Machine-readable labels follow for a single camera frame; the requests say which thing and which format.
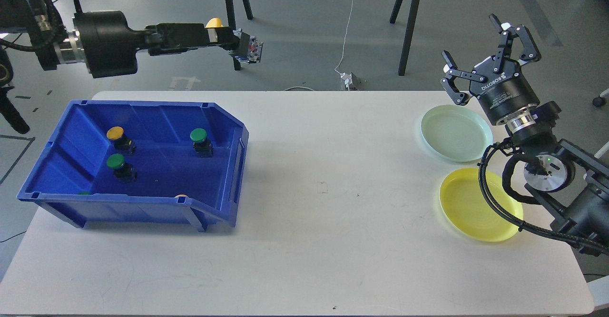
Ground white power cable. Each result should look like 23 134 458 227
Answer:
334 0 359 76

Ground yellow plate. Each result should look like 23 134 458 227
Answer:
439 168 518 243

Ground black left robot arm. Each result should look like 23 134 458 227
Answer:
1 0 258 134

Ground right black tripod legs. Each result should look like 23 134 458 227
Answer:
389 0 420 76

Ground white power adapter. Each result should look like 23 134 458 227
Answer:
340 72 363 91

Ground black tripod legs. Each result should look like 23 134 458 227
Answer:
389 0 420 76
221 0 254 71

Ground left black tripod legs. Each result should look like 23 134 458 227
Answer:
221 0 254 71

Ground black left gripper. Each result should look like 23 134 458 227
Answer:
74 10 238 79

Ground chair caster wheel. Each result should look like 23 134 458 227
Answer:
592 89 609 108

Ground blue plastic storage bin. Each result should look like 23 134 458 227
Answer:
17 100 249 232

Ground pale green plate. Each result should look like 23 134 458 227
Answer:
419 105 493 163

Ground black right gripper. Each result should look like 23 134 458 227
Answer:
440 14 542 126

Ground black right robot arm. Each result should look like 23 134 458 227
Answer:
441 14 609 256

